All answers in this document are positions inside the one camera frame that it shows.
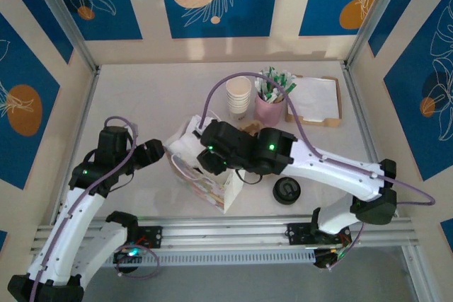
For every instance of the paper bag with animal print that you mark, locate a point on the paper bag with animal print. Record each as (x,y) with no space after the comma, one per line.
(212,192)

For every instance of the brown cardboard cup carrier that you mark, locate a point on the brown cardboard cup carrier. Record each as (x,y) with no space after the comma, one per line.
(252,126)

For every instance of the pink holder cup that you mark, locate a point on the pink holder cup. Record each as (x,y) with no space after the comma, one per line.
(269,112)

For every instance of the stack of paper cups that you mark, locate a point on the stack of paper cups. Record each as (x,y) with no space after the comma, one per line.
(239,86)

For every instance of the black cup lid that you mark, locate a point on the black cup lid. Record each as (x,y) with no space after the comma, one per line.
(286,190)

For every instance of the green white stirrer packets bundle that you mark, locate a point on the green white stirrer packets bundle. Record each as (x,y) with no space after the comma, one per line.
(274,82)

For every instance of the stack of white napkins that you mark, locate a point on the stack of white napkins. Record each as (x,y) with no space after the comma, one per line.
(315,98)

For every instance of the black controller board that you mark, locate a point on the black controller board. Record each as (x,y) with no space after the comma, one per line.
(325,261)
(129,254)

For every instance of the wooden napkin tray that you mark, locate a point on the wooden napkin tray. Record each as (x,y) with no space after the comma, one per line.
(334,122)

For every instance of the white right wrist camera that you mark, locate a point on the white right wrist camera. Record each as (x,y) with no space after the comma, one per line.
(203,121)

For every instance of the aluminium side rail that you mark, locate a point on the aluminium side rail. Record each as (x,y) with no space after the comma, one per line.
(88,97)
(355,97)

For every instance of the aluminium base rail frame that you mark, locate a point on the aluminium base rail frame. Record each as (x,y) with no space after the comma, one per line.
(226,235)

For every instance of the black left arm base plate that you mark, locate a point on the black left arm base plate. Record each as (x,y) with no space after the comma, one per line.
(154,236)

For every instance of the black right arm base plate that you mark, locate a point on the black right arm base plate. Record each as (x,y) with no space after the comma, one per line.
(299,234)

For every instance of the aluminium corner post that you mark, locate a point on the aluminium corner post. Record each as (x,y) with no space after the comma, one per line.
(377,12)
(63,12)

